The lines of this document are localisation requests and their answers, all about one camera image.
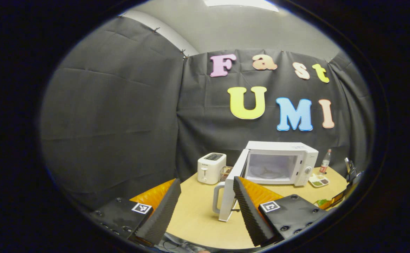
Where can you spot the black backdrop cloth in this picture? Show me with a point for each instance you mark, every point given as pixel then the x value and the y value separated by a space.
pixel 113 105

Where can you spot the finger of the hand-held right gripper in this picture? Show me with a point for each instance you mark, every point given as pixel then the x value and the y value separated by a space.
pixel 335 201

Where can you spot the white toaster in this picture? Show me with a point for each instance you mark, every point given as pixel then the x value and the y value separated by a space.
pixel 210 170

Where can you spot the green leafy food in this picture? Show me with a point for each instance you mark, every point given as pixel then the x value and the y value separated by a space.
pixel 321 202

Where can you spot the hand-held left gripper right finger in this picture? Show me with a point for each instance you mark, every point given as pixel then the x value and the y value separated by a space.
pixel 250 214

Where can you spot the white divided dish of beans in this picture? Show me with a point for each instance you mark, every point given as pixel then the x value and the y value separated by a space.
pixel 318 181

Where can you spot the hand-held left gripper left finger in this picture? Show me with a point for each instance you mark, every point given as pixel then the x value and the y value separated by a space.
pixel 161 214

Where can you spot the white microwave oven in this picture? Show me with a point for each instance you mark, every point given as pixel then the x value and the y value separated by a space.
pixel 303 165

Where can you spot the clear plastic water bottle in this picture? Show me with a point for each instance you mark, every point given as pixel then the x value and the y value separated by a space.
pixel 325 163

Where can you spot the long ceiling light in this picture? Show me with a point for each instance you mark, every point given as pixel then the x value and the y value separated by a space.
pixel 240 4

